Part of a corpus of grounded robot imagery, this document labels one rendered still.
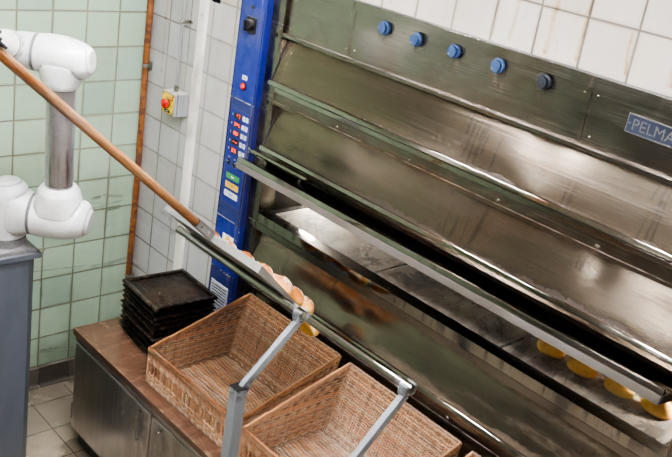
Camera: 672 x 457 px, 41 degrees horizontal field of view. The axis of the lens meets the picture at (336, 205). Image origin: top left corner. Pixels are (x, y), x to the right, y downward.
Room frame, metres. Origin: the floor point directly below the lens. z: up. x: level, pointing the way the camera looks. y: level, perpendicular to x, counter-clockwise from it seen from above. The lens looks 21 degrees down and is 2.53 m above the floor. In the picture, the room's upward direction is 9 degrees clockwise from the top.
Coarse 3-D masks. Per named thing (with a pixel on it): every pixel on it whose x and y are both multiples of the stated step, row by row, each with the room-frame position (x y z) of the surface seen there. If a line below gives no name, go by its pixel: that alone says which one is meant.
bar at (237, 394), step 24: (192, 240) 3.01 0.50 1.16; (264, 288) 2.72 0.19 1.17; (288, 336) 2.56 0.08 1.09; (336, 336) 2.47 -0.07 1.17; (264, 360) 2.50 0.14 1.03; (240, 384) 2.45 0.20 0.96; (408, 384) 2.25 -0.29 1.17; (240, 408) 2.43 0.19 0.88; (240, 432) 2.44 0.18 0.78; (360, 456) 2.14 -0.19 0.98
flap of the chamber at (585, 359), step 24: (240, 168) 3.21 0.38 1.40; (288, 192) 3.02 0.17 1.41; (312, 192) 3.08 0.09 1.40; (336, 216) 2.84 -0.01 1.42; (360, 216) 2.93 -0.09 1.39; (408, 240) 2.80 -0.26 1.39; (408, 264) 2.59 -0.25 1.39; (456, 264) 2.67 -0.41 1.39; (456, 288) 2.46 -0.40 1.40; (504, 288) 2.55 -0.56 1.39; (504, 312) 2.33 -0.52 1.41; (528, 312) 2.37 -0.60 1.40; (552, 312) 2.44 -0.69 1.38; (552, 336) 2.22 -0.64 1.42; (576, 336) 2.28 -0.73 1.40; (624, 360) 2.19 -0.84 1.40; (624, 384) 2.05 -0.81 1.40
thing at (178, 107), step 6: (168, 90) 3.74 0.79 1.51; (180, 90) 3.77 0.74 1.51; (162, 96) 3.74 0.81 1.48; (168, 96) 3.71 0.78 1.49; (174, 96) 3.69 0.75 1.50; (180, 96) 3.70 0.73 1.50; (186, 96) 3.72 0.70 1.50; (174, 102) 3.68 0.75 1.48; (180, 102) 3.70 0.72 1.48; (186, 102) 3.72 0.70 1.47; (162, 108) 3.74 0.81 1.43; (168, 108) 3.71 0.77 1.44; (174, 108) 3.68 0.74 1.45; (180, 108) 3.70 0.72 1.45; (186, 108) 3.73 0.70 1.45; (168, 114) 3.71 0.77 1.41; (174, 114) 3.69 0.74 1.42; (180, 114) 3.71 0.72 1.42; (186, 114) 3.73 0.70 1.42
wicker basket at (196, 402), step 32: (224, 320) 3.20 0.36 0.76; (256, 320) 3.21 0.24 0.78; (288, 320) 3.11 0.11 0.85; (160, 352) 2.98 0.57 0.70; (192, 352) 3.09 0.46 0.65; (224, 352) 3.21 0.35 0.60; (256, 352) 3.15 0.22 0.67; (288, 352) 3.05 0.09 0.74; (320, 352) 2.96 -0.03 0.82; (160, 384) 2.88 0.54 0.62; (192, 384) 2.75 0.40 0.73; (224, 384) 3.00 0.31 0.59; (256, 384) 3.04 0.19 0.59; (288, 384) 2.99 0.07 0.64; (192, 416) 2.74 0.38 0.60; (224, 416) 2.62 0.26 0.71; (256, 416) 2.64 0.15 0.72
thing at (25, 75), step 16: (0, 48) 2.24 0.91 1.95; (16, 64) 2.27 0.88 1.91; (32, 80) 2.30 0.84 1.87; (48, 96) 2.33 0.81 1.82; (64, 112) 2.37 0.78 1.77; (80, 128) 2.41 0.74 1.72; (112, 144) 2.49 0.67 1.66; (128, 160) 2.52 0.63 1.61; (144, 176) 2.56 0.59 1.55; (160, 192) 2.61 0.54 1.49; (176, 208) 2.66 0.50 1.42; (192, 224) 2.72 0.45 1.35
